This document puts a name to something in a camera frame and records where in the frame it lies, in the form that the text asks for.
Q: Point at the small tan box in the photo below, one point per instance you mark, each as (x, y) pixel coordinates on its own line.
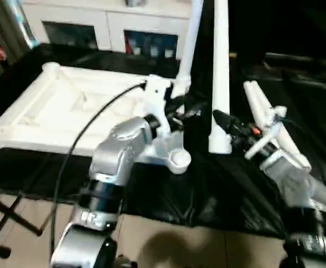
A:
(233, 55)

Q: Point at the dark patterned bundle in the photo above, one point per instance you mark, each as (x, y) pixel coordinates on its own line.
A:
(133, 2)

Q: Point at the black monitor bar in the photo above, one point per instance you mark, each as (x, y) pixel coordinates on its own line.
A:
(305, 59)

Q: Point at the black folding table frame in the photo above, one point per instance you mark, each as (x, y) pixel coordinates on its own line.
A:
(6, 217)

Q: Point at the white plastic table top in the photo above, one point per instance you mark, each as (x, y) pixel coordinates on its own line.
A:
(53, 111)

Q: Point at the white glass door cabinet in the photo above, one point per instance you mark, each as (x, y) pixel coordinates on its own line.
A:
(101, 19)

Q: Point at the blue white patterned panel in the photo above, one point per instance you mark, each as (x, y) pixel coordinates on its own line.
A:
(25, 22)

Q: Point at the grey curtain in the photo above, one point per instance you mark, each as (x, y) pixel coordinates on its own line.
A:
(3, 28)

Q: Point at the white plastic table leg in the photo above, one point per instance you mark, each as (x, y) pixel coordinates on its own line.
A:
(288, 142)
(253, 100)
(190, 42)
(221, 69)

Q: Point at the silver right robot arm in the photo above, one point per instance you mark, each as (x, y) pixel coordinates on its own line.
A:
(291, 173)

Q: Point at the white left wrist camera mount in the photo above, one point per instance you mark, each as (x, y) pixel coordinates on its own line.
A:
(158, 97)

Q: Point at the black glossy mat cloth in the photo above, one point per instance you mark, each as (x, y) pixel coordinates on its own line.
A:
(221, 190)

